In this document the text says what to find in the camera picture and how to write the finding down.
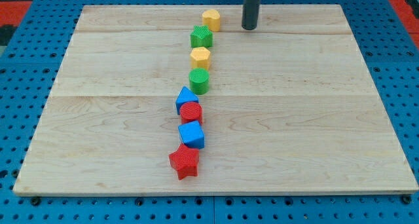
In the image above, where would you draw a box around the yellow heart block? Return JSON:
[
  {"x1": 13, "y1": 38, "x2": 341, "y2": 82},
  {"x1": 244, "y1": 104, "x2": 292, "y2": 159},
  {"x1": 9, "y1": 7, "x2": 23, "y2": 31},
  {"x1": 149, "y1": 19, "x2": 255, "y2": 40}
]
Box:
[{"x1": 202, "y1": 9, "x2": 221, "y2": 32}]

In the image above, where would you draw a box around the green star block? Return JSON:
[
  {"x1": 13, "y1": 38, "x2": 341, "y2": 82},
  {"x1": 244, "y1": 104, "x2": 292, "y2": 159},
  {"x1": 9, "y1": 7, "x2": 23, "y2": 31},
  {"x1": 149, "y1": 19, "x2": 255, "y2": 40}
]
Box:
[{"x1": 190, "y1": 25, "x2": 213, "y2": 48}]

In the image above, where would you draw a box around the red circle block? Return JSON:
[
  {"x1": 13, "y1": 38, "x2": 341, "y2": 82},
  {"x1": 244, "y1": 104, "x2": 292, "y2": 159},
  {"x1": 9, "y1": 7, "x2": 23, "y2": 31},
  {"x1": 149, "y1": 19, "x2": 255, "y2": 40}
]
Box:
[{"x1": 179, "y1": 102, "x2": 202, "y2": 125}]

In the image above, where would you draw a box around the blue triangle block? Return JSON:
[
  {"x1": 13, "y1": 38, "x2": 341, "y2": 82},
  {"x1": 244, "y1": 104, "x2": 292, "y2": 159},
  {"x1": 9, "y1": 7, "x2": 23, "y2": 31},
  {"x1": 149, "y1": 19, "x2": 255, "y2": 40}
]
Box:
[{"x1": 175, "y1": 86, "x2": 199, "y2": 115}]

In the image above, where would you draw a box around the blue cube block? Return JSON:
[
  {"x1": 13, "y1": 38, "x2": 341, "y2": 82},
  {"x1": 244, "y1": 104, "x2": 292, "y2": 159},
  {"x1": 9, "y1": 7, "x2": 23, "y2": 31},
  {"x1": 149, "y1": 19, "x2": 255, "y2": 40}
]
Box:
[{"x1": 178, "y1": 121, "x2": 205, "y2": 149}]

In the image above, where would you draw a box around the light wooden board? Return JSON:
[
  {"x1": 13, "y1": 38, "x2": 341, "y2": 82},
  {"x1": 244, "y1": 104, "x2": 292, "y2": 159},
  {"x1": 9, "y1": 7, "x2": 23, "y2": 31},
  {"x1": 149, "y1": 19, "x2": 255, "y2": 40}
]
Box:
[{"x1": 13, "y1": 5, "x2": 418, "y2": 196}]

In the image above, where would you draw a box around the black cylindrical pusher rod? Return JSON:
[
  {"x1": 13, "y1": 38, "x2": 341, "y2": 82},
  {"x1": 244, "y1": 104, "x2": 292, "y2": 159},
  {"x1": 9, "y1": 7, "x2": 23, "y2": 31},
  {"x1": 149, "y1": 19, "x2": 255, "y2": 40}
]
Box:
[{"x1": 242, "y1": 0, "x2": 261, "y2": 30}]

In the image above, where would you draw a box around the yellow hexagon block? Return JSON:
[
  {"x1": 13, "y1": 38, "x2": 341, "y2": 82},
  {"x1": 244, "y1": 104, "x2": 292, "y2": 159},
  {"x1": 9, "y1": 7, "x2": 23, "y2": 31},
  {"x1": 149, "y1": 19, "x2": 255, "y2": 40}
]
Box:
[{"x1": 190, "y1": 47, "x2": 211, "y2": 70}]

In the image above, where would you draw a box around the red star block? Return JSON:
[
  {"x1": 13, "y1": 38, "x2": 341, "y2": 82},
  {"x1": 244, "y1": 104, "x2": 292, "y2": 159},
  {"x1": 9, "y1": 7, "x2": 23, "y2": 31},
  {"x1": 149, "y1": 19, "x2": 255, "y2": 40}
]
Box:
[{"x1": 168, "y1": 143, "x2": 200, "y2": 180}]

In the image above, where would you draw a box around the green circle block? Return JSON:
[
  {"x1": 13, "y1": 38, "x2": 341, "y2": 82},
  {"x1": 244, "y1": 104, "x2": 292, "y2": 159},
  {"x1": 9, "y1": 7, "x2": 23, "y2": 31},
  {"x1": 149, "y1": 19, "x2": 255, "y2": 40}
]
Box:
[{"x1": 189, "y1": 67, "x2": 210, "y2": 95}]

